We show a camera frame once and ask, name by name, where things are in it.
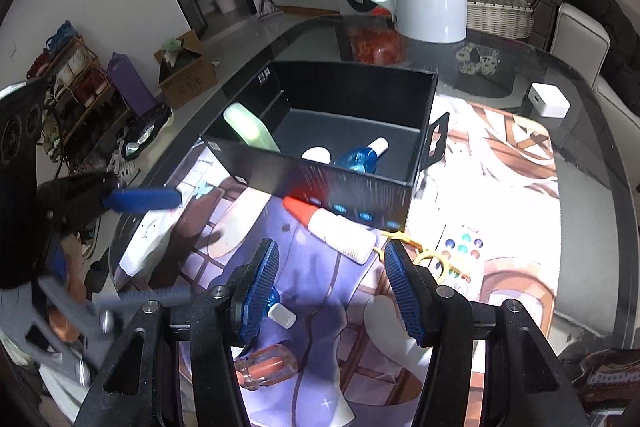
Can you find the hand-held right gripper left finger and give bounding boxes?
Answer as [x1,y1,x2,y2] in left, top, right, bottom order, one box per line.
[75,237,281,427]

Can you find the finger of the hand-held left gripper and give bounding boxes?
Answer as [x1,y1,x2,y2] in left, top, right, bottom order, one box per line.
[31,276,193,370]
[36,172,183,220]

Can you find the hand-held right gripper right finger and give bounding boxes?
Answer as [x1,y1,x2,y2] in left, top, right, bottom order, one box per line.
[382,239,591,427]

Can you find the blue bottle white cap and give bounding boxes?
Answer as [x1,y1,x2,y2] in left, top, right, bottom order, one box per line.
[239,286,299,344]
[334,137,390,174]

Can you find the yellow plastic tool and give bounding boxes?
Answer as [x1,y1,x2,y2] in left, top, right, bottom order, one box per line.
[381,231,472,284]

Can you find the white remote control coloured buttons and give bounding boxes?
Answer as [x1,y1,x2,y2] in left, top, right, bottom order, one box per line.
[434,222,487,299]

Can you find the white glue bottle red cap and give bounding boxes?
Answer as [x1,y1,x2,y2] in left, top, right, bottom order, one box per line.
[282,197,378,266]

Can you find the black cardboard box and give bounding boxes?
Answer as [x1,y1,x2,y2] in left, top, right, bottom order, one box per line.
[200,61,451,234]

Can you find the round floor fan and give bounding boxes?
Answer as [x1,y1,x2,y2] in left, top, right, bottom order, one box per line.
[120,104,174,160]

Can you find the shoe rack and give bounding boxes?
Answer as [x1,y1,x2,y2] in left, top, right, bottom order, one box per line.
[27,21,137,174]

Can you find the purple bag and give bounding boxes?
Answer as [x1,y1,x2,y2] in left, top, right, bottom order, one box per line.
[107,52,159,117]

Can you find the open cardboard box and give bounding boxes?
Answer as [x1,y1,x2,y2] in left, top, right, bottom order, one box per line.
[153,29,219,109]

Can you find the printed desk mat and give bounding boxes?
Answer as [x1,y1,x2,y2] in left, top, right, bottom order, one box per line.
[112,99,560,427]

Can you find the dark snack packet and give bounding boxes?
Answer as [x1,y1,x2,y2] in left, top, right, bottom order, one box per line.
[570,347,640,414]

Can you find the white charger block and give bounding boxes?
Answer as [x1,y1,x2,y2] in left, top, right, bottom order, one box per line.
[527,82,571,118]

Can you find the patterned coaster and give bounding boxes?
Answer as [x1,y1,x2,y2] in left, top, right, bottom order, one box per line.
[452,42,501,77]

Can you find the white wicker basket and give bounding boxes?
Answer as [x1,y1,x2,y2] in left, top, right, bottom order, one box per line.
[467,0,536,40]

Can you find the white sofa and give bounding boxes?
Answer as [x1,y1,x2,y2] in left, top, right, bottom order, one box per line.
[549,2,640,150]

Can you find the black jacket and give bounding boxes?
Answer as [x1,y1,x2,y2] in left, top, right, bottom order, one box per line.
[547,0,640,108]

